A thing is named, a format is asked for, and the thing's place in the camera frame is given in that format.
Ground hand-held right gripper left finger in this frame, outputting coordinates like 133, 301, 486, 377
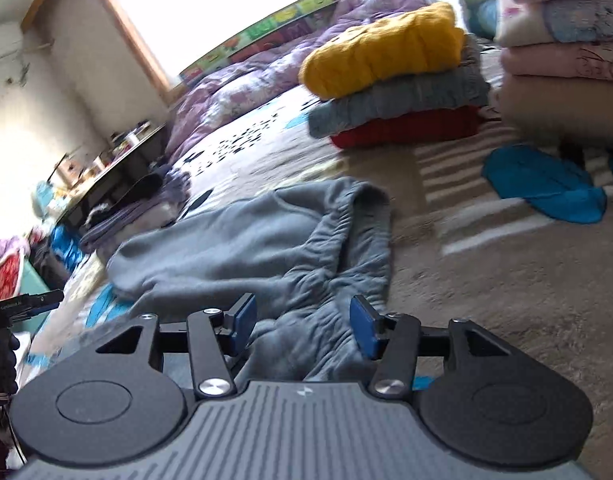
95, 293, 258, 401

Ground grey-blue folded sweater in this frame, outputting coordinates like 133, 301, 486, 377
308, 45, 491, 140

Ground purple floral quilt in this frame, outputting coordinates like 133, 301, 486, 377
165, 0, 437, 161

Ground cluttered dark side table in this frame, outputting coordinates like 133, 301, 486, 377
47, 121, 170, 228

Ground stack of folded pink blankets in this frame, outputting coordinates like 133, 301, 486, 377
493, 0, 613, 153

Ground red patterned cloth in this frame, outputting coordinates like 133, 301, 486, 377
0, 238, 32, 305

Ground red folded sweater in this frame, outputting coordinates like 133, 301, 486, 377
329, 106, 481, 150

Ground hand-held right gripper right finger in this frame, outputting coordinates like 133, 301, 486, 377
349, 295, 488, 400

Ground grey sweatpants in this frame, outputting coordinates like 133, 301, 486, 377
106, 177, 392, 384

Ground window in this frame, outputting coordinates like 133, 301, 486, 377
20, 0, 367, 106

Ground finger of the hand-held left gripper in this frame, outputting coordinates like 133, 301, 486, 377
0, 289, 65, 319

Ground colourful headboard panel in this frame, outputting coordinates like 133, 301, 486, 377
178, 0, 432, 90

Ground pile of folded purple clothes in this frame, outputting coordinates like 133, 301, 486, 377
79, 165, 191, 255

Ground yellow folded sweater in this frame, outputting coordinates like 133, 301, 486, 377
299, 2, 467, 101

